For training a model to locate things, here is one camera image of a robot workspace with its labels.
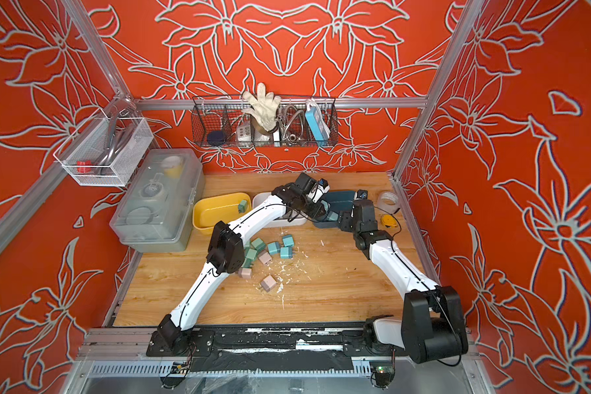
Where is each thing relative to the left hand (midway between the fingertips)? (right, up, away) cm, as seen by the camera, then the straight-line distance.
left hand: (323, 206), depth 96 cm
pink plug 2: (-21, -26, -13) cm, 36 cm away
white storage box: (-13, -4, -12) cm, 18 cm away
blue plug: (-14, -14, -1) cm, 19 cm away
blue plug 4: (+5, -4, +4) cm, 7 cm away
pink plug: (-22, -19, -7) cm, 30 cm away
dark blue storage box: (+8, +1, +11) cm, 13 cm away
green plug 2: (-34, 0, +8) cm, 35 cm away
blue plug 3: (-15, -17, -6) cm, 24 cm away
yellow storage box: (-49, -2, +9) cm, 50 cm away
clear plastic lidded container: (-63, 0, -8) cm, 64 cm away
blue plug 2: (-20, -16, -4) cm, 26 cm away
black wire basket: (-44, +35, +2) cm, 56 cm away
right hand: (+7, -2, -9) cm, 12 cm away
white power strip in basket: (-31, +28, -4) cm, 41 cm away
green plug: (-25, -15, -4) cm, 29 cm away
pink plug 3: (-29, -23, -14) cm, 39 cm away
